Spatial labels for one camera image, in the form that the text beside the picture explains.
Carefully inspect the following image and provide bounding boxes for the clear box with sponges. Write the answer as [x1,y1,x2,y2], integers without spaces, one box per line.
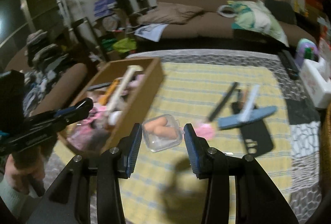
[142,114,184,152]

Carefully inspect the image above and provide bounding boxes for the blue nail file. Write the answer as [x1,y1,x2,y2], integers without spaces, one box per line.
[218,106,278,130]

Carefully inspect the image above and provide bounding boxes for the light green sleeve forearm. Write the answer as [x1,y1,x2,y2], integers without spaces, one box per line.
[0,177,29,218]

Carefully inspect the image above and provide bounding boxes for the person left hand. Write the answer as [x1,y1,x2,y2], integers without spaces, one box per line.
[4,147,45,194]

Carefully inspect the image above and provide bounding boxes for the pink fluffy item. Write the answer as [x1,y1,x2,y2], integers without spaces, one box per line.
[194,123,215,140]

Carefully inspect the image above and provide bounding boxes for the brown cardboard box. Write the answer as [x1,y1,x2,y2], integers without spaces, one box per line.
[58,57,164,157]

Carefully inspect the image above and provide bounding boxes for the white nail file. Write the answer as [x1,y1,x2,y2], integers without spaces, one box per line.
[239,84,260,123]

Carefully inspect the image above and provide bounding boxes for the yellow plaid cloth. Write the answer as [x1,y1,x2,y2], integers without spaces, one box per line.
[53,62,293,224]

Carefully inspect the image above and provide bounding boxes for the black nail file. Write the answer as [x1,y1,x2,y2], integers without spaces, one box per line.
[207,82,239,123]

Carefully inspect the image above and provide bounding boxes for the grey stone pattern mat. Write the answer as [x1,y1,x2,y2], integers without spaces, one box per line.
[42,49,327,224]

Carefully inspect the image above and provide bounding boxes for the white paper sheet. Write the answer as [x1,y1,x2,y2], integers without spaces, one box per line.
[135,23,168,42]

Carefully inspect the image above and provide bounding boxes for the black remote control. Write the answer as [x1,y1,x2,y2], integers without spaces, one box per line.
[278,50,299,81]

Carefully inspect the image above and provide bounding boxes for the brown cushion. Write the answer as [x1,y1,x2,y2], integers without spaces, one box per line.
[137,2,204,25]

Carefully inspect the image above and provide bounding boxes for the white tissue box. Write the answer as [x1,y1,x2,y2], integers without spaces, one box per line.
[300,59,330,109]

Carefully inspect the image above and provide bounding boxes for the purple toy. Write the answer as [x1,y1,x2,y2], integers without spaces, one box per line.
[295,39,319,68]

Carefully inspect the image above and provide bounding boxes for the green white pillow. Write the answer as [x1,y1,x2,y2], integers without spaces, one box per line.
[227,0,289,47]

